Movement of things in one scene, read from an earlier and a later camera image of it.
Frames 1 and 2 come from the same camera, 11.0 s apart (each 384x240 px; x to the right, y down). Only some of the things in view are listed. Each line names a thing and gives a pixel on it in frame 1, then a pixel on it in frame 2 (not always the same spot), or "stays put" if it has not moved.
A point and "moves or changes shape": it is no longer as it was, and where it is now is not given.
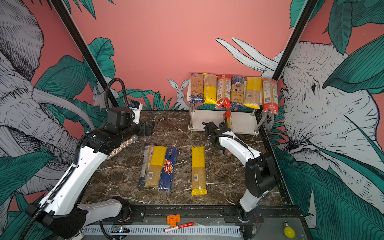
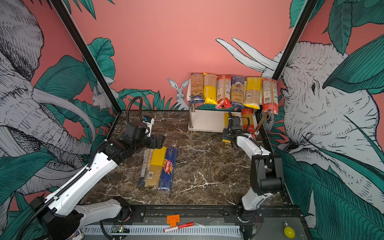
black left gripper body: [136, 129] to [150, 142]
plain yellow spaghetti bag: [198, 171] to [226, 125]
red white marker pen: [179, 226] stays put
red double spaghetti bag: [270, 95] stays put
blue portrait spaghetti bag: [237, 91] stays put
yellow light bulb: [289, 231] stays put
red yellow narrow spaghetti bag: [227, 115] moves or changes shape
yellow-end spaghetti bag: [210, 88] stays put
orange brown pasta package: [197, 88] stays put
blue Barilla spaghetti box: [168, 169] stays put
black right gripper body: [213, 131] to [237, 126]
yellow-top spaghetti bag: [253, 92] stays put
